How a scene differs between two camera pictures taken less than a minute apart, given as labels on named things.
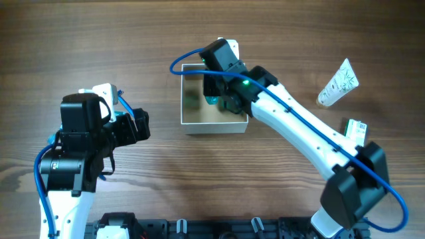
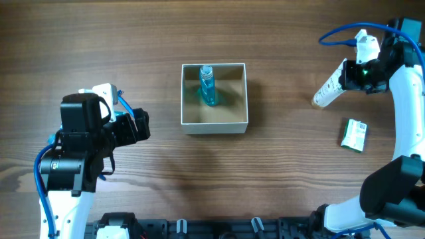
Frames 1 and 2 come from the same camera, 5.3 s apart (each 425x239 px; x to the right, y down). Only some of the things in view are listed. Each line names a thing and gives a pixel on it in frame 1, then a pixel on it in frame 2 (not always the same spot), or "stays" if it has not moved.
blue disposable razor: (124, 103) stays
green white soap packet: (357, 129) stays
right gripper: (212, 89) to (349, 76)
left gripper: (133, 126) stays
